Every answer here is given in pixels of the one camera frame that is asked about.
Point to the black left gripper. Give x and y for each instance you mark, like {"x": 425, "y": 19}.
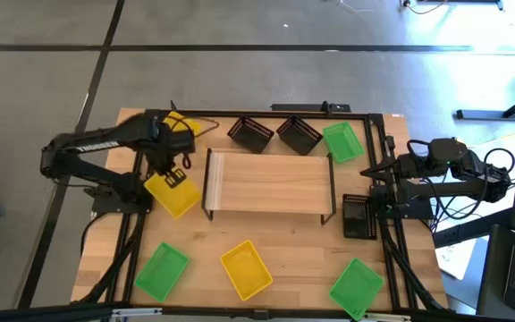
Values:
{"x": 168, "y": 149}

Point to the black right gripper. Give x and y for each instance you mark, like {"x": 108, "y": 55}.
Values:
{"x": 411, "y": 166}

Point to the yellow plastic basket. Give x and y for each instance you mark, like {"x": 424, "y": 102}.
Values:
{"x": 181, "y": 120}
{"x": 177, "y": 201}
{"x": 246, "y": 270}

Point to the green plastic basket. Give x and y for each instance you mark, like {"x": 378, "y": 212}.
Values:
{"x": 162, "y": 272}
{"x": 356, "y": 288}
{"x": 343, "y": 142}

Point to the black plastic basket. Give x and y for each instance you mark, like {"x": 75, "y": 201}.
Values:
{"x": 299, "y": 135}
{"x": 359, "y": 219}
{"x": 250, "y": 134}

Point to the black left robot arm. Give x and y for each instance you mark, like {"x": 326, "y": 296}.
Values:
{"x": 101, "y": 145}

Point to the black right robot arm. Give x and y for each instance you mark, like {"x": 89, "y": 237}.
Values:
{"x": 445, "y": 190}

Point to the wooden shelf with black legs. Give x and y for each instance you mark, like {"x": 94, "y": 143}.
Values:
{"x": 271, "y": 183}

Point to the black desk foot bar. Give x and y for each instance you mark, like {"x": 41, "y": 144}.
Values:
{"x": 463, "y": 232}

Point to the white paper sheet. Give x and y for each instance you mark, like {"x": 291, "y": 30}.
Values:
{"x": 456, "y": 261}

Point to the dark grey desk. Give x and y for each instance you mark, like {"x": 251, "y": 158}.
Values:
{"x": 492, "y": 277}

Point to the black bracket bar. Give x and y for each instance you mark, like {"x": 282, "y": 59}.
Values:
{"x": 302, "y": 107}

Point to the black desk leg frame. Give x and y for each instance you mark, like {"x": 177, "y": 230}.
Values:
{"x": 485, "y": 114}

